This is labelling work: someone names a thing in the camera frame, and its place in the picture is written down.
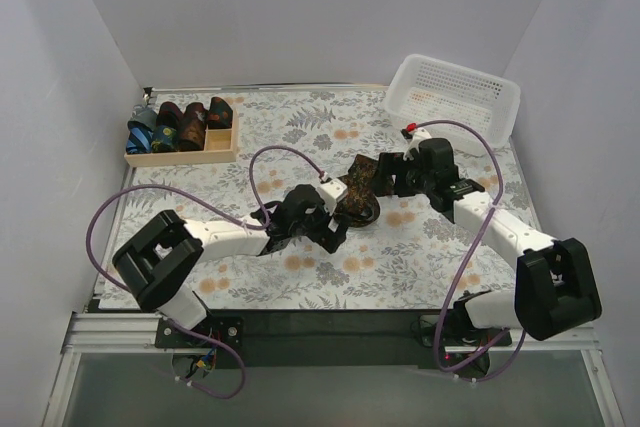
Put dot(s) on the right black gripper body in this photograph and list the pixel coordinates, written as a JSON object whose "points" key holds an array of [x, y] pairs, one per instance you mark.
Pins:
{"points": [[388, 175]]}

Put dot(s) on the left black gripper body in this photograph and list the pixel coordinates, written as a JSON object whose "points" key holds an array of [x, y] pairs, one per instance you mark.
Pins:
{"points": [[333, 229]]}

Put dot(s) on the black tie with gold keys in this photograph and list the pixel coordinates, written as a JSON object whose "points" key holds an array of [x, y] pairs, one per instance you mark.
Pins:
{"points": [[360, 207]]}

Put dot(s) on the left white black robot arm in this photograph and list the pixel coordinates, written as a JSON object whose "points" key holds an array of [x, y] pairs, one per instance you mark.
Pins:
{"points": [[155, 263]]}

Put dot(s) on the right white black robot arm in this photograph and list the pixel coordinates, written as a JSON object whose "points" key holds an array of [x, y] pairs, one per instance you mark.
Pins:
{"points": [[555, 289]]}

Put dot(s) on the floral patterned table mat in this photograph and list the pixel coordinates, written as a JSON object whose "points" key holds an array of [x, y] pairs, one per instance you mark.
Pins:
{"points": [[411, 257]]}

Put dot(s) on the white plastic perforated basket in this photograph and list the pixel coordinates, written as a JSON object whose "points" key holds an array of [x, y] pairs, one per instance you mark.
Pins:
{"points": [[427, 89]]}

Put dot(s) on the wooden compartment tray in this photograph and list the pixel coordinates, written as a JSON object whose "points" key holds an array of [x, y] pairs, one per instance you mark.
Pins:
{"points": [[220, 146]]}

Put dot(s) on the black orange-dotted rolled tie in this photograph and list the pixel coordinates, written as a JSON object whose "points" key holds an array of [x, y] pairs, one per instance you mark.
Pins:
{"points": [[220, 114]]}

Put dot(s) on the brown patterned rolled tie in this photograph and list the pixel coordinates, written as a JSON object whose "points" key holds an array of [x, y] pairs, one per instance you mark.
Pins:
{"points": [[192, 128]]}

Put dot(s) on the navy yellow-dotted rolled tie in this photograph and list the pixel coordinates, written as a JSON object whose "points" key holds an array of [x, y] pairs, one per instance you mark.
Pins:
{"points": [[164, 139]]}

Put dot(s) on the dark red rolled tie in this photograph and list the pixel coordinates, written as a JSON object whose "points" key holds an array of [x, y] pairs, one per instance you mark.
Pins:
{"points": [[169, 115]]}

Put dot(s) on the blue striped rolled tie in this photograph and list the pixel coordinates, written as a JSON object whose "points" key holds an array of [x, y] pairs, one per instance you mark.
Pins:
{"points": [[139, 139]]}

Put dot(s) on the grey rolled tie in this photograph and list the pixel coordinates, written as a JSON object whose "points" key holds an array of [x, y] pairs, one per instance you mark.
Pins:
{"points": [[143, 117]]}

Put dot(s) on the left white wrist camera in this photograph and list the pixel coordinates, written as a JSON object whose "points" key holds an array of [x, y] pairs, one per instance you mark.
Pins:
{"points": [[332, 192]]}

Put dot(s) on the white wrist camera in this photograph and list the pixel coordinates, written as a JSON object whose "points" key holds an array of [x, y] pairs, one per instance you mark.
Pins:
{"points": [[332, 192], [414, 135]]}

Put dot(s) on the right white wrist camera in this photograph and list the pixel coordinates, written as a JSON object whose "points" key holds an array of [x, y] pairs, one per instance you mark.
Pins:
{"points": [[414, 135]]}

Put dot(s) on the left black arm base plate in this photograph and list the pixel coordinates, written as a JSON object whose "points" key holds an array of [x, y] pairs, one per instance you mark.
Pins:
{"points": [[200, 332]]}

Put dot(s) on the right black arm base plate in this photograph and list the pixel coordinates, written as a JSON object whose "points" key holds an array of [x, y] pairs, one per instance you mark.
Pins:
{"points": [[450, 334]]}

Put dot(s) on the aluminium frame rail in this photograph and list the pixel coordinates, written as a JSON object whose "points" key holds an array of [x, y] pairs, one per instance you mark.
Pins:
{"points": [[319, 368]]}

